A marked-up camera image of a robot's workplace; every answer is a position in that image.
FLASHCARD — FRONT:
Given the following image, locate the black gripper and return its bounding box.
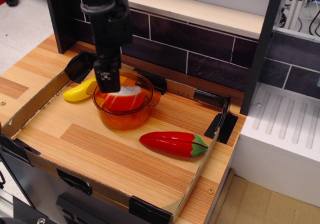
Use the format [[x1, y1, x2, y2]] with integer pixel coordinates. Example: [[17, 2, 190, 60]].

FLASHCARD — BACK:
[[84, 0, 132, 93]]

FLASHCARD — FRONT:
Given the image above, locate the salmon sushi toy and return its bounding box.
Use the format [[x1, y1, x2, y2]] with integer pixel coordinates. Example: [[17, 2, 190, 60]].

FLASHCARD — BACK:
[[103, 86, 145, 111]]

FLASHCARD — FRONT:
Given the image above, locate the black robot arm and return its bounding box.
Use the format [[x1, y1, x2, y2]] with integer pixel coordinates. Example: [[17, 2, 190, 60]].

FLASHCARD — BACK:
[[80, 0, 133, 93]]

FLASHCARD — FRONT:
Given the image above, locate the orange transparent plastic pot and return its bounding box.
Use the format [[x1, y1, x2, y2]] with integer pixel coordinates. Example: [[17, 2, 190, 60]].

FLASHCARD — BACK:
[[87, 72, 161, 131]]

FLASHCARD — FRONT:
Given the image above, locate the yellow toy banana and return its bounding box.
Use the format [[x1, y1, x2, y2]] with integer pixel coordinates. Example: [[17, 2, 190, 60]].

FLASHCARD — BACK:
[[62, 77, 96, 102]]

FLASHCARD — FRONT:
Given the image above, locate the red toy chili pepper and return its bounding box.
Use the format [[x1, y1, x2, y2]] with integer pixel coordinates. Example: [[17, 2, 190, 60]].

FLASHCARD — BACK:
[[139, 131, 209, 158]]

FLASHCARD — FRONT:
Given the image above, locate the dark shelf with tile backsplash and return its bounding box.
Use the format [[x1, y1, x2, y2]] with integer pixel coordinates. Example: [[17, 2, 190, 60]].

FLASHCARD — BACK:
[[47, 0, 272, 115]]

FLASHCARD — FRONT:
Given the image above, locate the black oven handle panel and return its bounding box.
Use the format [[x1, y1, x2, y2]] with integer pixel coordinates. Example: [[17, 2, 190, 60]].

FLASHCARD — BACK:
[[56, 194, 130, 224]]

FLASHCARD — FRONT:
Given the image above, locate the aluminium frame with cables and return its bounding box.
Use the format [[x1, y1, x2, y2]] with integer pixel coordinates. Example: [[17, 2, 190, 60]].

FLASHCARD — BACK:
[[273, 0, 320, 42]]

